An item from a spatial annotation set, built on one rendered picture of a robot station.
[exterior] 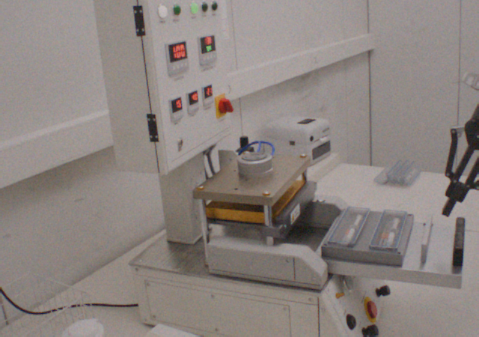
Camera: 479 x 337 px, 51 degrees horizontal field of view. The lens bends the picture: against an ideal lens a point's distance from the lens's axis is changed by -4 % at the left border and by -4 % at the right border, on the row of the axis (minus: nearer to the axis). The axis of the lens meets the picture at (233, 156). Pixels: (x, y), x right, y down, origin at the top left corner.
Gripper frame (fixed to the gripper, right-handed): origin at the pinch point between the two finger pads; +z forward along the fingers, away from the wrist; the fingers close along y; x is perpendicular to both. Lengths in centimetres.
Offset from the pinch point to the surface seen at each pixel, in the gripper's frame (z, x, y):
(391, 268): 14.7, -9.9, -5.2
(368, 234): 14.4, -1.6, -12.0
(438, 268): 11.2, -8.1, 2.8
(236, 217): 20.4, -9.4, -38.5
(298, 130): 34, 96, -55
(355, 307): 30.1, -4.7, -7.7
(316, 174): 46, 92, -41
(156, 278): 41, -16, -50
